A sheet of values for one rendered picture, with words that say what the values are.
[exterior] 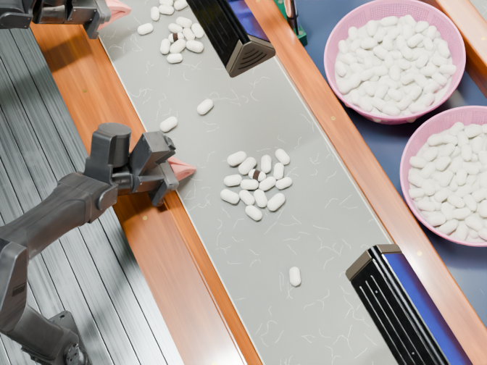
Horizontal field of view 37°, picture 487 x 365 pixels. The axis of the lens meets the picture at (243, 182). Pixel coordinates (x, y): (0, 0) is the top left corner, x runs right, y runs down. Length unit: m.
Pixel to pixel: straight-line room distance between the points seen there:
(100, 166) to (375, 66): 0.58
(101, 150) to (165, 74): 0.34
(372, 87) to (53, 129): 0.68
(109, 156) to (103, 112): 0.27
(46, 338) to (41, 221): 0.23
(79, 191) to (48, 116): 0.48
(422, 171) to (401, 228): 0.13
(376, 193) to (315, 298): 0.22
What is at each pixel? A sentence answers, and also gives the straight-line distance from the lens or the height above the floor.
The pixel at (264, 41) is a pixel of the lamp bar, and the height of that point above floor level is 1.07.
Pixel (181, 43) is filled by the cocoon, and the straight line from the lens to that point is 1.52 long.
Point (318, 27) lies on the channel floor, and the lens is 1.59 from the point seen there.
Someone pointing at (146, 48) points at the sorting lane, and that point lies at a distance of 1.56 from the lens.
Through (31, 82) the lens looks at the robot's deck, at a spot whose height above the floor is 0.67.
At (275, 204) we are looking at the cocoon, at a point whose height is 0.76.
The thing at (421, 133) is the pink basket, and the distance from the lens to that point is 1.38.
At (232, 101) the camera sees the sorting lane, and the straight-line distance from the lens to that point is 1.45.
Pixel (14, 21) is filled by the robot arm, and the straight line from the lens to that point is 1.40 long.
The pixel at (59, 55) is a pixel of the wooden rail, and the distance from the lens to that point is 1.59.
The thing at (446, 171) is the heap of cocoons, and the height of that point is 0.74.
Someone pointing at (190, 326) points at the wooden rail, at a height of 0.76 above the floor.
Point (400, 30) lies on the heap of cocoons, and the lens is 1.52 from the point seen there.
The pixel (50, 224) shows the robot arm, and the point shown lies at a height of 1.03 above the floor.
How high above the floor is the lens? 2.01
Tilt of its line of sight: 67 degrees down
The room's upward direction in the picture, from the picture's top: 23 degrees counter-clockwise
